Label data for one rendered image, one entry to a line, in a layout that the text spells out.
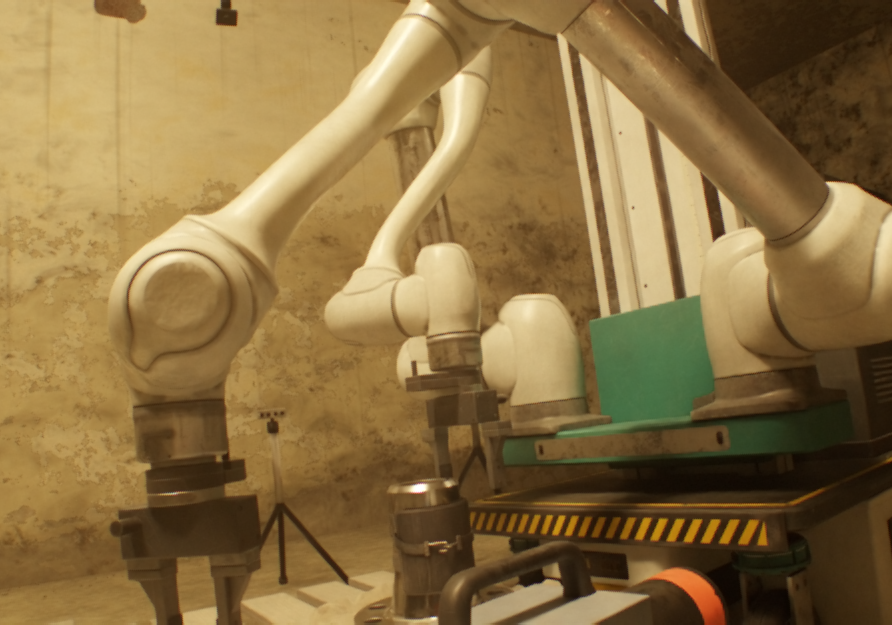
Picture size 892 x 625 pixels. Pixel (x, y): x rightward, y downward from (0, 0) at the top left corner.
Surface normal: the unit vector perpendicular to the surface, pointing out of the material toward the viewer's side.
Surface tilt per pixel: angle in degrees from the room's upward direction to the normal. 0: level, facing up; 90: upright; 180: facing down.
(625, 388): 90
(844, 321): 126
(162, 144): 90
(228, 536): 90
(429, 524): 90
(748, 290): 82
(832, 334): 141
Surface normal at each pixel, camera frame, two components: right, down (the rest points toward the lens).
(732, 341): -0.76, 0.05
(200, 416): 0.73, -0.18
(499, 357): -0.50, -0.12
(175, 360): 0.16, 0.82
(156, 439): -0.17, -0.12
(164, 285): 0.33, -0.06
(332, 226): 0.54, -0.18
